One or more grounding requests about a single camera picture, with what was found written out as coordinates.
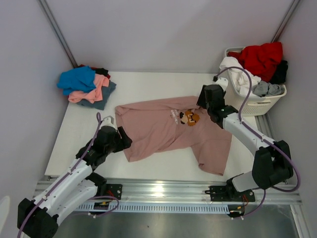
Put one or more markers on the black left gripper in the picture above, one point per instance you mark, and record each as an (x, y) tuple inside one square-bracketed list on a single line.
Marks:
[(126, 141)]

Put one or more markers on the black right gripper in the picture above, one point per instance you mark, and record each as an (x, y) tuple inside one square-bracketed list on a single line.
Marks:
[(201, 101)]

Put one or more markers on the dusty pink graphic t-shirt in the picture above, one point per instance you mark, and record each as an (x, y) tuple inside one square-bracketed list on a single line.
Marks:
[(174, 123)]

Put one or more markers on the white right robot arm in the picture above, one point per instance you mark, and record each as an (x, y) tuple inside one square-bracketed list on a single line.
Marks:
[(250, 137)]

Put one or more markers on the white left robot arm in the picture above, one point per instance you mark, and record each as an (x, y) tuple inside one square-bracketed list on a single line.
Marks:
[(41, 216)]

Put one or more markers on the white t-shirt in basket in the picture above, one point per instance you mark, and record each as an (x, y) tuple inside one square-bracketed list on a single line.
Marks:
[(239, 78)]

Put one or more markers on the white perforated laundry basket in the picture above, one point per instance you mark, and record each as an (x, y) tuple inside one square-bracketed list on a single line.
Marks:
[(251, 104)]

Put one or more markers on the slate blue t-shirt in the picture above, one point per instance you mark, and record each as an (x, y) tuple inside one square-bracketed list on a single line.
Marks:
[(100, 105)]

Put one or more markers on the salmon pink t-shirt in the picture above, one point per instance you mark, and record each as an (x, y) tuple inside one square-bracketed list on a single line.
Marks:
[(95, 94)]

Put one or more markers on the grey t-shirt in basket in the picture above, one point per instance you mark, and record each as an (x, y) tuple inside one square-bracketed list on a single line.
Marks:
[(264, 89)]

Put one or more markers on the red t-shirt in basket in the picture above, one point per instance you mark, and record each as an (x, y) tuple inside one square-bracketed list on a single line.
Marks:
[(261, 61)]

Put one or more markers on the black folded t-shirt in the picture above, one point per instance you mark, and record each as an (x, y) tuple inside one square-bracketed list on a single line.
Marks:
[(102, 71)]

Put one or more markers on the black t-shirt in basket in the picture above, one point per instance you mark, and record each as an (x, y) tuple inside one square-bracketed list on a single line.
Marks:
[(279, 76)]

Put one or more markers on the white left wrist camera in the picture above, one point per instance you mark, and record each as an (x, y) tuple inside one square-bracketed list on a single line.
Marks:
[(108, 121)]

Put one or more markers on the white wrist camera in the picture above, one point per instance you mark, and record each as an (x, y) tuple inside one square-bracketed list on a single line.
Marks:
[(223, 82), (108, 121)]

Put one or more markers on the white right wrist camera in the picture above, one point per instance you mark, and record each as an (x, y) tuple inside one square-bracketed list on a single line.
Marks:
[(223, 82)]

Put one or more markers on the aluminium mounting rail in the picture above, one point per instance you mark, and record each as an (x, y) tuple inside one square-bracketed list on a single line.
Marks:
[(160, 191)]

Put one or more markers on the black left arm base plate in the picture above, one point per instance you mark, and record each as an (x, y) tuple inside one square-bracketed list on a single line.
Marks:
[(114, 190)]

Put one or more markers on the right side aluminium rail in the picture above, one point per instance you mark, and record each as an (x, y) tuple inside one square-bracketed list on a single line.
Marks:
[(267, 126)]

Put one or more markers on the white slotted cable duct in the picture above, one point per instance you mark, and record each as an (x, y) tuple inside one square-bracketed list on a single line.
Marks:
[(97, 207)]

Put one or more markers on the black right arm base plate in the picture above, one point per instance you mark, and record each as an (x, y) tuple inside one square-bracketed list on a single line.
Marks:
[(220, 193)]

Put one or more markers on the right aluminium frame post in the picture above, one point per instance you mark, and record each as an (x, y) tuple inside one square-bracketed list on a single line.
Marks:
[(290, 12)]

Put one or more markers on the aluminium frame post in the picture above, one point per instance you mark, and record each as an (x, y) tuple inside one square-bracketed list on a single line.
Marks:
[(57, 31), (290, 12)]

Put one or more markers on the left aluminium frame post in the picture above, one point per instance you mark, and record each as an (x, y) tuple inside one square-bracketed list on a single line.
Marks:
[(57, 31)]

